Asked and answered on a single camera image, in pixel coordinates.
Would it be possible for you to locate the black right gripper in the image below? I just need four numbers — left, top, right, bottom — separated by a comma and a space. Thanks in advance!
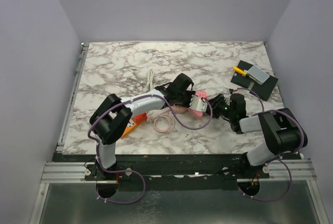
206, 94, 235, 120

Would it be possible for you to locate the pink triangular power strip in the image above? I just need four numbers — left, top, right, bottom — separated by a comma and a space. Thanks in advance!
187, 91, 208, 119

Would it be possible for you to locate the pink power cable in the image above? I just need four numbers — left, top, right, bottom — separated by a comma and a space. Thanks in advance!
147, 113, 175, 133

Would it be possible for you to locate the white power cable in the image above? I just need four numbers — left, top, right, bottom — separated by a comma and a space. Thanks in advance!
145, 69, 156, 91

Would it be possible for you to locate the orange power strip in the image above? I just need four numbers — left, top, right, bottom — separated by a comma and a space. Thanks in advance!
121, 120, 138, 139

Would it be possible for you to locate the round pink power strip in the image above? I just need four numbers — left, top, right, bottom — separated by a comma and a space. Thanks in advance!
172, 105, 187, 114

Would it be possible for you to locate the red cube socket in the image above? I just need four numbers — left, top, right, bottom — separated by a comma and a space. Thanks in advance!
133, 113, 147, 125

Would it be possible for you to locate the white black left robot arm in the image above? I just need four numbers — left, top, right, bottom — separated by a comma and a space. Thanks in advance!
88, 73, 195, 180

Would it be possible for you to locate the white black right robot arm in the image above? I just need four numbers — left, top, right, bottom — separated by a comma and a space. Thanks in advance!
206, 93, 308, 178

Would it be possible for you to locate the black flat box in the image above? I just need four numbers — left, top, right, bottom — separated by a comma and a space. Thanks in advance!
251, 76, 278, 101

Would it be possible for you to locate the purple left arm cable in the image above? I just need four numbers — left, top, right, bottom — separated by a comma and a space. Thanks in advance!
87, 96, 213, 204

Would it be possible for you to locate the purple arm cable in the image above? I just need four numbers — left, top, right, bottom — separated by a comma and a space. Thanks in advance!
87, 96, 213, 204
230, 88, 305, 202

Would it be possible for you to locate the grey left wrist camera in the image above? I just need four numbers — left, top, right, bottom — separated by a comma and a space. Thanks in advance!
189, 95, 208, 112

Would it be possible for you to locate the white grey network switch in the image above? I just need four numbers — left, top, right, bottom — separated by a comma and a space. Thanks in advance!
247, 66, 270, 85

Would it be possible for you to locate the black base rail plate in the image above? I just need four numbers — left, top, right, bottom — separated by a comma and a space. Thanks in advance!
52, 152, 271, 191

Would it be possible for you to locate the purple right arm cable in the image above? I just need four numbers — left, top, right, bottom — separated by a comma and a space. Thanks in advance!
230, 88, 305, 202

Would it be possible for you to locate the aluminium frame rail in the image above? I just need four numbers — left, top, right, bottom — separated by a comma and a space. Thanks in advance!
31, 42, 332, 223

